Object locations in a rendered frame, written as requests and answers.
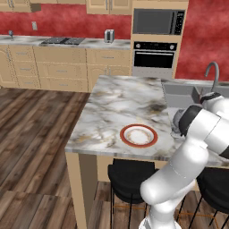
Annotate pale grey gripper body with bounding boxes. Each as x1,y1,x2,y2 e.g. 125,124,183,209
171,108,186,140

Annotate red rimmed white plate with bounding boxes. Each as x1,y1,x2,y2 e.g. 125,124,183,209
119,123,158,148

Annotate grey sink basin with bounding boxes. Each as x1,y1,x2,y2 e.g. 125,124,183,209
161,81,229,110

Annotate grey curved tap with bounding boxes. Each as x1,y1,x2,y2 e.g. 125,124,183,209
204,61,221,93

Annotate black and steel oven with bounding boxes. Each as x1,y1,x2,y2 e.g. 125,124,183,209
131,40,178,80

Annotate beige tall oven cabinet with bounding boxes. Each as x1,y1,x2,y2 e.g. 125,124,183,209
130,0,190,81

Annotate black bar stool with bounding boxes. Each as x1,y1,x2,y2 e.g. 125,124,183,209
177,167,229,229
107,158,160,229

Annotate grey microwave oven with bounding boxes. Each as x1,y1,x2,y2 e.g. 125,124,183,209
131,7,186,37

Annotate silver toaster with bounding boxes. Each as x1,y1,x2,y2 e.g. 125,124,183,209
103,29,115,45

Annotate beige base cupboards run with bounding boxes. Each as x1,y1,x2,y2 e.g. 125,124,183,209
0,44,132,94

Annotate black hob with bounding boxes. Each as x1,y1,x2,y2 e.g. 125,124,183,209
39,36,87,47

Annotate beige kitchen island frame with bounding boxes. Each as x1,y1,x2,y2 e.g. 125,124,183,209
64,150,229,229

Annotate beige wall cupboards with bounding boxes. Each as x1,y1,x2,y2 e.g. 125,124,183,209
86,0,133,16
0,0,88,13

